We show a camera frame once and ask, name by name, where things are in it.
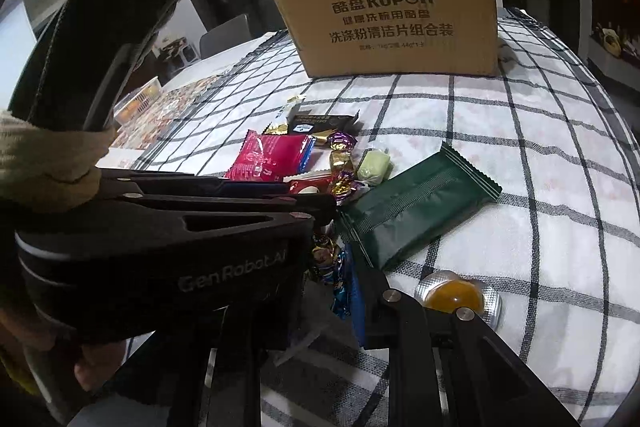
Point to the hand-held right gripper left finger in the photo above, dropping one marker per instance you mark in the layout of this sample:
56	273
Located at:
230	382

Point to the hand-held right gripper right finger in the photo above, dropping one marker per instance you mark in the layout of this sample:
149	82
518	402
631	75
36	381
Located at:
359	302

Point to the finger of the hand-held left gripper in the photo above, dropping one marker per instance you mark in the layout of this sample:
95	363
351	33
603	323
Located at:
200	183
225	206

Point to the blue foil candy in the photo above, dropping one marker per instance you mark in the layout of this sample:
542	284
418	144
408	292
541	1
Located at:
341	302

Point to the colourful foil candy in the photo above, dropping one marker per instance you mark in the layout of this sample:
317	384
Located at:
327	257

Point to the red white snack packet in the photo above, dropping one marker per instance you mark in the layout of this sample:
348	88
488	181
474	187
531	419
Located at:
310	187

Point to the gold foil snack packet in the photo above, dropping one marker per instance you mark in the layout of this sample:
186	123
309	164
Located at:
277	130

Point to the orange jelly foil cup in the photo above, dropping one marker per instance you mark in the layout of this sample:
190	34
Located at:
457	297

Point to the dark green snack packet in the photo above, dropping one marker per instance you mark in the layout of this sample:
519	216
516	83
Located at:
415	207

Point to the purple gold foil candy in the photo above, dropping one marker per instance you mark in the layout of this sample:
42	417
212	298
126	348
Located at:
345	187

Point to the white yellow stick packet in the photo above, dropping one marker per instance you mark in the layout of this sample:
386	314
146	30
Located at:
294	109

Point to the black snack packet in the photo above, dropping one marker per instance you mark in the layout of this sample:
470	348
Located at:
320	122

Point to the pale green candy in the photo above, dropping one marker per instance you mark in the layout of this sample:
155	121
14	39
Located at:
373	167

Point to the brown cardboard box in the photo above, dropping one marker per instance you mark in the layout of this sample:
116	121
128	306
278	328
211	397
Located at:
390	7

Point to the person's left forearm beige sleeve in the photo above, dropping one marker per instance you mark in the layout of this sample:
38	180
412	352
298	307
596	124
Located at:
50	157

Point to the person's left hand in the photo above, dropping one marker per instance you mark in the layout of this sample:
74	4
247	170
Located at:
100	367

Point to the colourful printed table mat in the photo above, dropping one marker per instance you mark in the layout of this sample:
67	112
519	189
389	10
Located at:
170	117

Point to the clear plastic food container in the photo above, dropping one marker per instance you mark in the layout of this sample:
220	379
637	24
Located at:
137	102

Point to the small storage rack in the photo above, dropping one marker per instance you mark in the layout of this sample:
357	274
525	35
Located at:
175	51

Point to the grey dining chair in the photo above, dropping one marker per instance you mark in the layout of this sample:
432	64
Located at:
225	37

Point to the person's yellow clothing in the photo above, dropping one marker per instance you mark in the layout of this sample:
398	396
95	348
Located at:
12	347

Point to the dark low cabinet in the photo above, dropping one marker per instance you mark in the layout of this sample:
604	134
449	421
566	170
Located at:
617	52

